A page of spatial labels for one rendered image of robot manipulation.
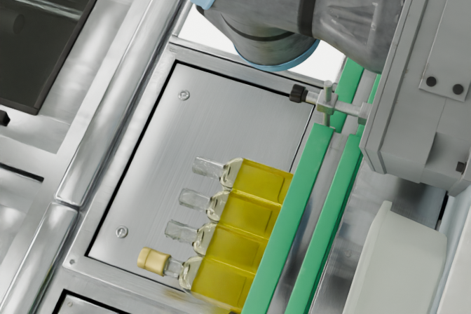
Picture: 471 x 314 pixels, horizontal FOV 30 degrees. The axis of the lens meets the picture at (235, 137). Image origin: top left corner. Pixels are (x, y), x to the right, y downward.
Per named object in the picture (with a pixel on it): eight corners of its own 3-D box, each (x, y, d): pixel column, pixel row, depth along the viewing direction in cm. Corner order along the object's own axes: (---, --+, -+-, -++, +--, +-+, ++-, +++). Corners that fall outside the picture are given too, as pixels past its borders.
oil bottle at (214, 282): (319, 305, 134) (190, 258, 139) (319, 296, 129) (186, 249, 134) (307, 340, 132) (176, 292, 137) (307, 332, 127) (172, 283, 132)
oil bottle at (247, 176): (354, 205, 141) (230, 164, 145) (356, 192, 136) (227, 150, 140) (343, 236, 139) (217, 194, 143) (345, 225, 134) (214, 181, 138)
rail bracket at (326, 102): (371, 138, 138) (295, 115, 140) (379, 87, 123) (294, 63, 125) (364, 155, 137) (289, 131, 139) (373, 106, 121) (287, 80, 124)
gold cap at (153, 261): (161, 281, 135) (135, 272, 136) (171, 265, 138) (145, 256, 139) (162, 265, 133) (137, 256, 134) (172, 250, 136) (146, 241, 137)
